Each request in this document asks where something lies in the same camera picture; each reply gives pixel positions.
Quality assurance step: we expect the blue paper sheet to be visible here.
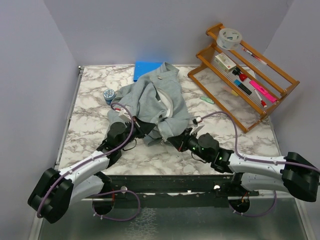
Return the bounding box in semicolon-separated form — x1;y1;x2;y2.
133;61;162;83

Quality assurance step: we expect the red white marker pen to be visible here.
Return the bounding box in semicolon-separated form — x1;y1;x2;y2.
254;89;267;108

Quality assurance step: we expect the aluminium frame rail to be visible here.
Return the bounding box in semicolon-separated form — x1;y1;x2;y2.
29;190;309;240

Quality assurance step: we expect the blue black highlighter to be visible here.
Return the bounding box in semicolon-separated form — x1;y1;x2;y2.
234;79;252;96

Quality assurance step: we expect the wooden two-tier rack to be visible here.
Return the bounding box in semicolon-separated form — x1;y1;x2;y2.
188;23;300;133

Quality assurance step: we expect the white green small box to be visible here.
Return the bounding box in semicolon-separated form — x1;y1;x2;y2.
214;52;237;73

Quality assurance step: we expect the clear tape roll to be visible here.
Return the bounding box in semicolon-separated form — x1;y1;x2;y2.
216;28;243;51

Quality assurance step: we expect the blue patterned round container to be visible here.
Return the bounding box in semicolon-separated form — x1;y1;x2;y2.
102;88;116;105

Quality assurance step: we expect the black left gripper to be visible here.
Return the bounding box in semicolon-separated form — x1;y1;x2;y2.
118;115;156;151

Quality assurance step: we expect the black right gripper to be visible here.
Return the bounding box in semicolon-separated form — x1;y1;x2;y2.
167;127;211;163

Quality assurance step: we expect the grey zip-up jacket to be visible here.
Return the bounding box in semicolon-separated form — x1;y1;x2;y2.
113;62;191;147

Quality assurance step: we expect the red pen on top shelf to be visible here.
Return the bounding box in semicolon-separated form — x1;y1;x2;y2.
242;47;267;66

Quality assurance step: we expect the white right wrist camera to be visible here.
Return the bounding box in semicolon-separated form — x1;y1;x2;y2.
190;116;204;135

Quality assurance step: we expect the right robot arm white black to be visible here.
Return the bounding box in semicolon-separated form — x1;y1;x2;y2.
168;128;320;203

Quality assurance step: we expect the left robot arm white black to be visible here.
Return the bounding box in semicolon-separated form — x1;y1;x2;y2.
27;118;156;224

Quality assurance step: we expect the yellow highlighter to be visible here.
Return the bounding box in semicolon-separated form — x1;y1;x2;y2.
231;90;238;97

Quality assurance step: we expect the pink highlighter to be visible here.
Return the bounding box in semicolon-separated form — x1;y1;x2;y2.
249;80;277;103

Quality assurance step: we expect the mint green eraser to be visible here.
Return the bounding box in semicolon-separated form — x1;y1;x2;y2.
200;96;215;105

